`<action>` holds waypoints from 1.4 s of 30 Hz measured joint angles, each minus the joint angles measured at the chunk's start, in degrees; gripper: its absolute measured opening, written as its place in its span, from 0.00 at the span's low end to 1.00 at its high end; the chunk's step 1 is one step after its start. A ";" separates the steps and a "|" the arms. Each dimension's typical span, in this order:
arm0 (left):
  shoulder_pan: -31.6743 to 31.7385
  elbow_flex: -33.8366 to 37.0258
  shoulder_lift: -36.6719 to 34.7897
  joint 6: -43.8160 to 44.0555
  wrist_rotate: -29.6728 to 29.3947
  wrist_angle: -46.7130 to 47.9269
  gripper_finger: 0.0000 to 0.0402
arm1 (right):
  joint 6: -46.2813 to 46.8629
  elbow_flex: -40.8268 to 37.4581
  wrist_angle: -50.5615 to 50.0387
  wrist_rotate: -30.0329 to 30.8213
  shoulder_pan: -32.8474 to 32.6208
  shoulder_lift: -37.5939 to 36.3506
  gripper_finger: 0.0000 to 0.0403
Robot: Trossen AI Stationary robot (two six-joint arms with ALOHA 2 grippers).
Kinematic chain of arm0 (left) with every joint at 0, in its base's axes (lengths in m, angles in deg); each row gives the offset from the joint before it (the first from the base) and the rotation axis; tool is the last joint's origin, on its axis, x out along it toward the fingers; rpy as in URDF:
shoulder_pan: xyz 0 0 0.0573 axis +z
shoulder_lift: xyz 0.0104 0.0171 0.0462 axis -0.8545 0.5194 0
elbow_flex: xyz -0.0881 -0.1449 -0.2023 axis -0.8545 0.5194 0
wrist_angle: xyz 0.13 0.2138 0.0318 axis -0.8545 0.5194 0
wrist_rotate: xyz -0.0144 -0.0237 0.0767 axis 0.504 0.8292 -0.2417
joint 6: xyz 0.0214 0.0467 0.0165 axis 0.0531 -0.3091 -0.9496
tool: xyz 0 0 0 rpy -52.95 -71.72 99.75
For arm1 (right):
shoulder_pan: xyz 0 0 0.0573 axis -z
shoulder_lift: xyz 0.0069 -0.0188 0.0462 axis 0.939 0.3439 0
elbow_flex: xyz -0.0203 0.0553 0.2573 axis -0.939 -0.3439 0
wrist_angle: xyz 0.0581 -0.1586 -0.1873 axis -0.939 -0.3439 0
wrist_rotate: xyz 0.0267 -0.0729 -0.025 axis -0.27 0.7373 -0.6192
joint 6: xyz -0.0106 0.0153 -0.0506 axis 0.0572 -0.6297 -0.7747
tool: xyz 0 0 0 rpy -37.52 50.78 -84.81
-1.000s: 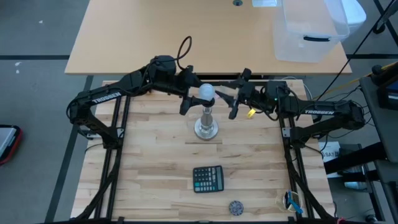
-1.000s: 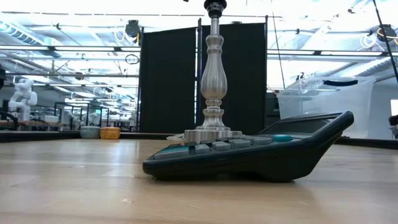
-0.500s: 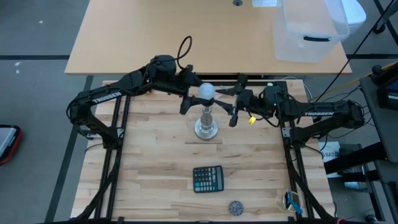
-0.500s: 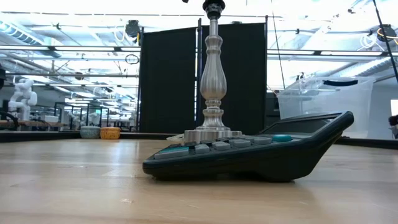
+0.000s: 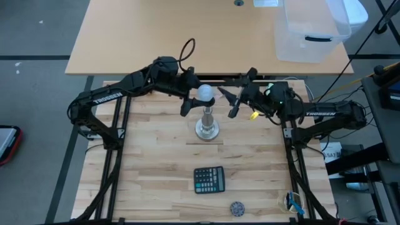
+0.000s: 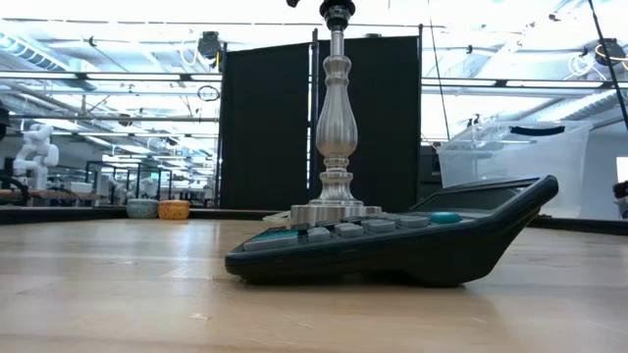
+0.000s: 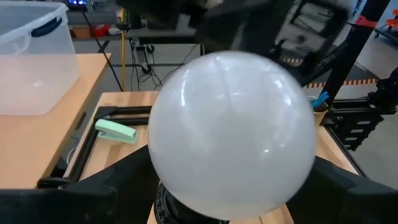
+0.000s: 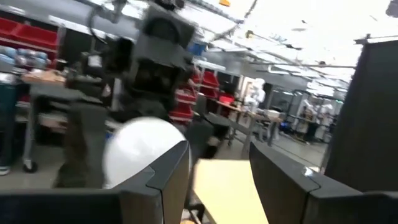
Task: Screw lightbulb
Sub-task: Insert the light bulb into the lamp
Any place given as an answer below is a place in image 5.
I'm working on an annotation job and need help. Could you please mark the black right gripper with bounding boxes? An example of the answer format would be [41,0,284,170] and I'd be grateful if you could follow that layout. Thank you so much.
[217,67,276,119]

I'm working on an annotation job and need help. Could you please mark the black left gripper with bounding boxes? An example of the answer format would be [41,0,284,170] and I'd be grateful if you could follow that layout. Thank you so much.
[170,67,216,117]

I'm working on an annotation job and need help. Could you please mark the white lightbulb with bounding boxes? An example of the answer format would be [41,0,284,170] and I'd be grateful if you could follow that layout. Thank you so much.
[196,84,215,101]

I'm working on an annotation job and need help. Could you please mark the silver lamp stand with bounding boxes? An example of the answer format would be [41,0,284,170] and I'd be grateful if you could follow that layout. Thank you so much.
[194,99,220,142]

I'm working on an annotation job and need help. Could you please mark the clear plastic storage bin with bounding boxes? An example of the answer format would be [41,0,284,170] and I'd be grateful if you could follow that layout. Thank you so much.
[274,0,353,64]

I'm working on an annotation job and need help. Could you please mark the black calculator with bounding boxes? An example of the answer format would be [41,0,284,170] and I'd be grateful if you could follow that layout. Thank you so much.
[193,166,226,195]

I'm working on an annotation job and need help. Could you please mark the beige desk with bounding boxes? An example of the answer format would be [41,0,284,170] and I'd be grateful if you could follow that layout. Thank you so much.
[64,0,354,76]

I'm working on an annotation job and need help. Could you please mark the small clear plastic box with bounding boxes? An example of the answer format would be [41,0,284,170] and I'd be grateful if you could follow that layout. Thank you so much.
[252,0,279,8]

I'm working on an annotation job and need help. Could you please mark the patterned round coaster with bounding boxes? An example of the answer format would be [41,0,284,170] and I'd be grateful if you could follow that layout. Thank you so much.
[229,201,246,218]

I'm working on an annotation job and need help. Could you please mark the white power strip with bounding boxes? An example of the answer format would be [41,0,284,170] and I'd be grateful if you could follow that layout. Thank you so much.
[77,126,104,141]

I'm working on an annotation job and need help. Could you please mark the white labelled box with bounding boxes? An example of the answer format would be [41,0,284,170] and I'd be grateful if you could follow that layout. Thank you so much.
[321,142,344,164]

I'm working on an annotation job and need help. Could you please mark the black stand beam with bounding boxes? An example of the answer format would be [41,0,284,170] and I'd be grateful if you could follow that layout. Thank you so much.
[324,142,388,176]

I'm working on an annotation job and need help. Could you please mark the dark grey side table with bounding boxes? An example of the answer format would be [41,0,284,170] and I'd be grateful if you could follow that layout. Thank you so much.
[361,62,400,165]

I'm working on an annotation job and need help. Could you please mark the black blue device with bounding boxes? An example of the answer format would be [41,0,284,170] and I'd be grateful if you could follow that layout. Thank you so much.
[377,79,400,112]

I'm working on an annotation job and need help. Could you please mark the black stand leg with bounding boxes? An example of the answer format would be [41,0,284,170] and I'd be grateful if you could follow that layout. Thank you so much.
[374,0,400,35]

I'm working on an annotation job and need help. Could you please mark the red black case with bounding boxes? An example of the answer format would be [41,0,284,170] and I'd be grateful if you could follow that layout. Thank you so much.
[0,124,23,166]

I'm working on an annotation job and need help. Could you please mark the black aluminium table frame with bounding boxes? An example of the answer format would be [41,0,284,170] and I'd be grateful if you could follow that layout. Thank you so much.
[73,74,337,225]

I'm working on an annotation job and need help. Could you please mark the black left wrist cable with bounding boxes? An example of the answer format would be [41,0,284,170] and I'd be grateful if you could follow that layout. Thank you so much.
[178,37,196,71]

